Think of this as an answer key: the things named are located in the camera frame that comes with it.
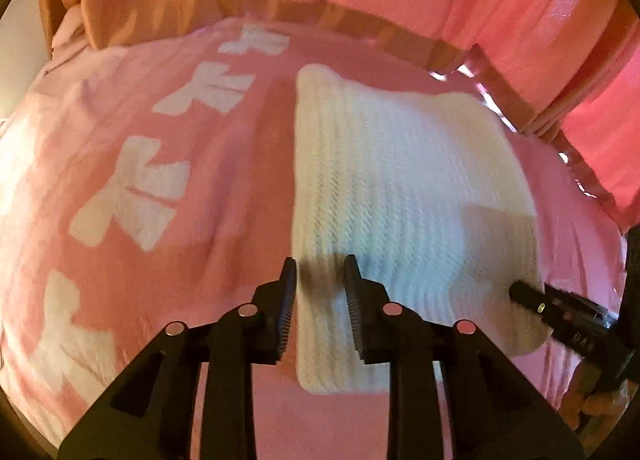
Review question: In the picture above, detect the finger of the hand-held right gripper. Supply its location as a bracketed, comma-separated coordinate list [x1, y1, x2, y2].
[507, 280, 557, 327]

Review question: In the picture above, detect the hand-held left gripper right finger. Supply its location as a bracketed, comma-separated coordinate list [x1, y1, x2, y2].
[342, 255, 586, 460]

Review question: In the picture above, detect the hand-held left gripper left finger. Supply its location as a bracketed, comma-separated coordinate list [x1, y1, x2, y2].
[57, 257, 299, 460]

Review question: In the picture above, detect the white knitted sweater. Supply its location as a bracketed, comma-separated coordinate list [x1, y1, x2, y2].
[290, 64, 551, 396]

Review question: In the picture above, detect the person's right hand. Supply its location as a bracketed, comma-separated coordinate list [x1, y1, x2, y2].
[561, 364, 629, 439]

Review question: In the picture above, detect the pink blanket with white print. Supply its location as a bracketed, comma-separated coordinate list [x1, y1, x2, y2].
[0, 20, 628, 460]

